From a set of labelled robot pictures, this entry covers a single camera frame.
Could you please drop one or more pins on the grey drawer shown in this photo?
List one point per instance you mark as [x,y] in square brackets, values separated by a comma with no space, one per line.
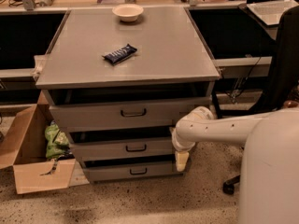
[122,149]
[122,115]
[129,171]

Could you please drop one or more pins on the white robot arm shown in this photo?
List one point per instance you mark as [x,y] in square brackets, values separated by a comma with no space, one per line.
[269,179]

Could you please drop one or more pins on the blue snack bar wrapper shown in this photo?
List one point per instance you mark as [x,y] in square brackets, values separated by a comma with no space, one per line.
[120,55]

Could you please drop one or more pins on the white bowl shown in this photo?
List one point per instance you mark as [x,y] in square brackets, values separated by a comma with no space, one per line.
[128,12]

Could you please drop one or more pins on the open cardboard box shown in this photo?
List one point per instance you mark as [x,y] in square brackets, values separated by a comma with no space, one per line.
[24,149]

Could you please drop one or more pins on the black office chair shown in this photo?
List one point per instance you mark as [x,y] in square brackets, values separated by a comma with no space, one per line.
[228,186]

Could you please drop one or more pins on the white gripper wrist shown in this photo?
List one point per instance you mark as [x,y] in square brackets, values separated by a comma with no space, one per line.
[180,146]

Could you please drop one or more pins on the silver laptop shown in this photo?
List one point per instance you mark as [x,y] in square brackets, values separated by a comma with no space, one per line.
[270,11]

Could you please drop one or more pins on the grey bottom drawer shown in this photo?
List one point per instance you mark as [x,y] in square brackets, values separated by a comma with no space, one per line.
[129,171]

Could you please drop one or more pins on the green chip bag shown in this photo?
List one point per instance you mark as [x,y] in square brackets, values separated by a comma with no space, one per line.
[57,143]

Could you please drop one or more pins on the grey top drawer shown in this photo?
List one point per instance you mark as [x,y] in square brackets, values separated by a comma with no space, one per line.
[122,115]

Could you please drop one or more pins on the grey drawer cabinet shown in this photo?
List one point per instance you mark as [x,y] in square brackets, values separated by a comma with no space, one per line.
[171,62]

